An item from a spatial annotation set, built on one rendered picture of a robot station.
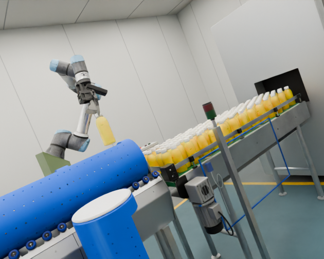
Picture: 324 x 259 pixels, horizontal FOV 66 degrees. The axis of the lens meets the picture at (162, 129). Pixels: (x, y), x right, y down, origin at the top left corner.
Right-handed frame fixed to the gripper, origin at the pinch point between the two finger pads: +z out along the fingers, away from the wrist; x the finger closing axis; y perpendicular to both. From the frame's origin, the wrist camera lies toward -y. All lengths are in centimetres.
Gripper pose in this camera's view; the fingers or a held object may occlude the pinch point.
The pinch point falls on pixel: (98, 114)
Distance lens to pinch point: 142.1
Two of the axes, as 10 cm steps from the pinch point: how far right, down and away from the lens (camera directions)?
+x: 4.7, -2.8, -8.4
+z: 3.3, 9.4, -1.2
